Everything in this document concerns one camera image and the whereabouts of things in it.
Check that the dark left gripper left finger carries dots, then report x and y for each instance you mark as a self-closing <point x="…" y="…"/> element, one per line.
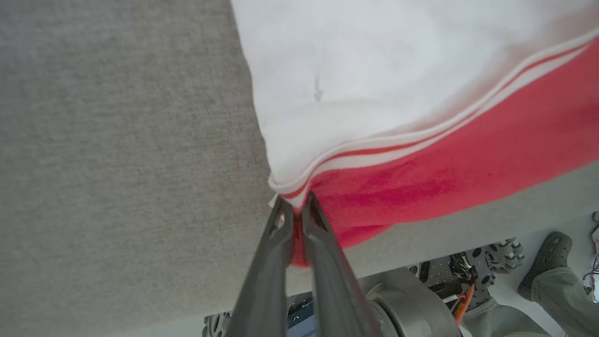
<point x="264" y="290"/>

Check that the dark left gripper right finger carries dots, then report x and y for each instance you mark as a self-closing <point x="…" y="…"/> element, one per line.
<point x="334" y="290"/>

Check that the red and white shirt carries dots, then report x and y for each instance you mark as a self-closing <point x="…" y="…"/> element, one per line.
<point x="374" y="70"/>

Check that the grey omni wheel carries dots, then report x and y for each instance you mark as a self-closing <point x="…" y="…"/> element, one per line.
<point x="215" y="326"/>
<point x="503" y="255"/>

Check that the grey robot wheeled base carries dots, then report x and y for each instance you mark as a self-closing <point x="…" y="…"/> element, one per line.
<point x="407" y="299"/>

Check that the olive trouser leg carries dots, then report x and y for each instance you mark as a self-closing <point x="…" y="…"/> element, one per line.
<point x="566" y="299"/>
<point x="496" y="320"/>

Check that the grey fabric sofa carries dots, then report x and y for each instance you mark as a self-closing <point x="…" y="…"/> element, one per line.
<point x="117" y="164"/>

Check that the dark grey shoe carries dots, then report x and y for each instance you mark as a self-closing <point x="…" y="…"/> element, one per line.
<point x="547" y="257"/>

